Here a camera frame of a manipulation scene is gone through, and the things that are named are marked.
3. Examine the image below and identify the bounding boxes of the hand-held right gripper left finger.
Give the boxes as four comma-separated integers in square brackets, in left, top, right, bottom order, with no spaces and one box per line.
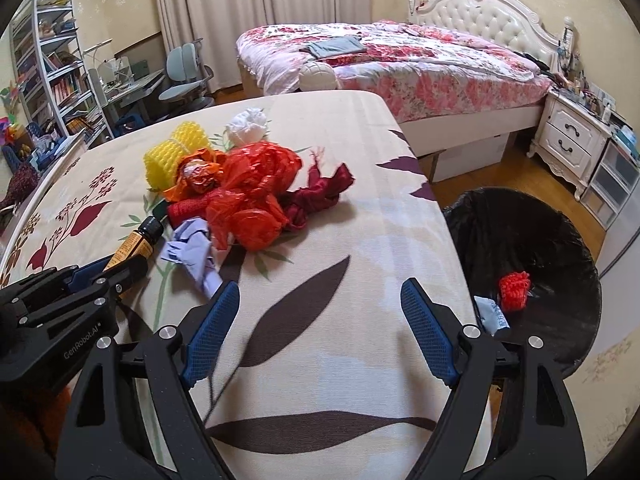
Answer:
[55,280,241,480]

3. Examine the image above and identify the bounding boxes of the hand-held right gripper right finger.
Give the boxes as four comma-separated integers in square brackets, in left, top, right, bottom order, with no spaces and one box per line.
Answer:
[400,277,588,480]

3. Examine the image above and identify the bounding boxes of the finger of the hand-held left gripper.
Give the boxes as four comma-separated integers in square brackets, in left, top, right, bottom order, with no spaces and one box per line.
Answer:
[0,255,116,312]
[24,258,149,332]

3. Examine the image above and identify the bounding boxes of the brown glass bottle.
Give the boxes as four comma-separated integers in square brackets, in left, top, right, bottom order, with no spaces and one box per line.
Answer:
[102,215,165,273]

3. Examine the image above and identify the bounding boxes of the orange snack wrapper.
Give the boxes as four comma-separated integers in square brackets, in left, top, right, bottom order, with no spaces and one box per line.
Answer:
[162,152,228,203]

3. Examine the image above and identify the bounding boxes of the yellow foam net bundle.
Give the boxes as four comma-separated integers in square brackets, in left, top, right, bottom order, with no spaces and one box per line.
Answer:
[143,121,213,191]

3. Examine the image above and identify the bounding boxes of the black-lined trash can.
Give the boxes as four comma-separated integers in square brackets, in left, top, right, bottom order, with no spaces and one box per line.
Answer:
[441,186,603,380]

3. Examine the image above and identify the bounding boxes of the white blue paper packet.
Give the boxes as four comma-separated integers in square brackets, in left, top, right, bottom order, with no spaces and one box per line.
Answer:
[472,296,511,336]

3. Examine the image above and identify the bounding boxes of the crumpled lavender paper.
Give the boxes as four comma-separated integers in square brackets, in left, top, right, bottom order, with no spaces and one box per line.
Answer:
[160,217,223,298]

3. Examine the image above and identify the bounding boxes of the red foam net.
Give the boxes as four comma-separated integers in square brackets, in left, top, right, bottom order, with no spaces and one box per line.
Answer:
[166,199,213,228]
[498,271,532,313]

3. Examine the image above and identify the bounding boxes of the floral mattress cover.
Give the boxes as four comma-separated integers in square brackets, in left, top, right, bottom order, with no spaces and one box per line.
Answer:
[0,90,493,480]

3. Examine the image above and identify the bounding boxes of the orange-red plastic bag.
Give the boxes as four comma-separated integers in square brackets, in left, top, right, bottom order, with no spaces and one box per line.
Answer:
[205,141,305,253]

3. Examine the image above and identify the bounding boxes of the blue basket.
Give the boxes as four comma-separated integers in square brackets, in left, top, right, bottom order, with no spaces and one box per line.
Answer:
[112,114,151,138]

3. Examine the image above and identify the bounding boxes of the dark red cloth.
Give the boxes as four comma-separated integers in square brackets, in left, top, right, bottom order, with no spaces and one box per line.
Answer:
[280,147,356,233]

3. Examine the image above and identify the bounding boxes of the white storage box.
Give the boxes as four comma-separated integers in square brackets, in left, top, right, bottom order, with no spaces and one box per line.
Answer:
[430,132,516,183]

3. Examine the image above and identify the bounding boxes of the study desk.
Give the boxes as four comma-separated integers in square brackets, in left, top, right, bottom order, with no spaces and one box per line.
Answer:
[82,40,168,131]

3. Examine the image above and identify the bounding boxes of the white crumpled tissue wad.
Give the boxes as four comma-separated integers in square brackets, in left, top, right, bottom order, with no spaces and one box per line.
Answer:
[225,106,270,148]

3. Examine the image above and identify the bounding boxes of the white bookshelf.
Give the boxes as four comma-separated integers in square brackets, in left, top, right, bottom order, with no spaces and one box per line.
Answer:
[9,0,113,148]

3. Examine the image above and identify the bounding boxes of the grey-blue desk chair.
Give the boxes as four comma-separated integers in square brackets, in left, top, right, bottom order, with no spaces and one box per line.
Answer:
[157,42,217,108]

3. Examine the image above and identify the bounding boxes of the plastic drawer unit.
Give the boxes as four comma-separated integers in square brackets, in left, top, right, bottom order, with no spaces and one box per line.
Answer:
[582,140,640,231]

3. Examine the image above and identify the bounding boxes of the white nightstand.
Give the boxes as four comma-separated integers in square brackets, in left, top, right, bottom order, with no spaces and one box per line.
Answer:
[527,87,613,201]

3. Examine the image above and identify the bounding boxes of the bed with floral quilt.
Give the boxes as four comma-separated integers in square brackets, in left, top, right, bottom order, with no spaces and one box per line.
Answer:
[235,19,563,161]

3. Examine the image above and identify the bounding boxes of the white round bedpost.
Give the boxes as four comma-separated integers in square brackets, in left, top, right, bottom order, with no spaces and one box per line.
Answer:
[298,61,337,93]

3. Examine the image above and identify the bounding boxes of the group of nightstand bottles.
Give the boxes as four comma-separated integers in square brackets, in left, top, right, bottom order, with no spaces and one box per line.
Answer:
[550,35,631,121]

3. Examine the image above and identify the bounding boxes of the white curtain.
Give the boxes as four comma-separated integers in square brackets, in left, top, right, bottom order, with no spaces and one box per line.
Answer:
[152,0,373,98]

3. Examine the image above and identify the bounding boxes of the folded grey-blue clothes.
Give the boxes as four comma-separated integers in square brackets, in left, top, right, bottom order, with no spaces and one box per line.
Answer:
[300,36,368,59]

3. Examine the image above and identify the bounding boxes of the white tufted headboard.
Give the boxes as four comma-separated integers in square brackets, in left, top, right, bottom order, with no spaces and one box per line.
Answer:
[407,0,576,53]

